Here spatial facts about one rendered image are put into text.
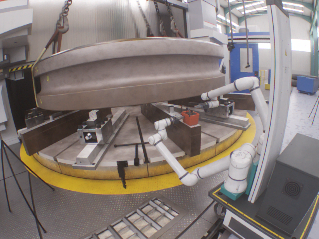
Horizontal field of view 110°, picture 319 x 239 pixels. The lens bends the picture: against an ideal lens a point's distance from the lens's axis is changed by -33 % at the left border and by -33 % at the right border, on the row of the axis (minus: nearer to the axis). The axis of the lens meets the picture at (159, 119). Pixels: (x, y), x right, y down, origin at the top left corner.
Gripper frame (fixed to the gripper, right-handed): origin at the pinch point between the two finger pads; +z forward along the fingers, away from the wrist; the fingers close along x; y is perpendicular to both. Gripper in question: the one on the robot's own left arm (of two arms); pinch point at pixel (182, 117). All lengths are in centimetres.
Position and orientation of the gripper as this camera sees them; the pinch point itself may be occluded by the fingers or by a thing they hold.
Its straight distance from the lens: 190.2
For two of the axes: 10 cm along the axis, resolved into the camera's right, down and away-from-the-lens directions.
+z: 9.2, -2.8, 2.8
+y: -1.8, -9.2, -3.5
